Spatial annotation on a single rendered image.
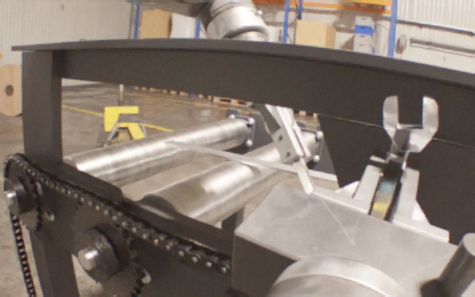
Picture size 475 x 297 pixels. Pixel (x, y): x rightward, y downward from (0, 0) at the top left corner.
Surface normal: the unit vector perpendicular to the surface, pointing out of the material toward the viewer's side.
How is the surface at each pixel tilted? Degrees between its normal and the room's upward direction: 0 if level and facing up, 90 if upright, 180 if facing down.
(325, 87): 90
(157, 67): 90
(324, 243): 16
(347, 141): 90
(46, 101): 90
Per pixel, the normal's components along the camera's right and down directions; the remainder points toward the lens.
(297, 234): 0.04, -0.86
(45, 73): -0.49, 0.18
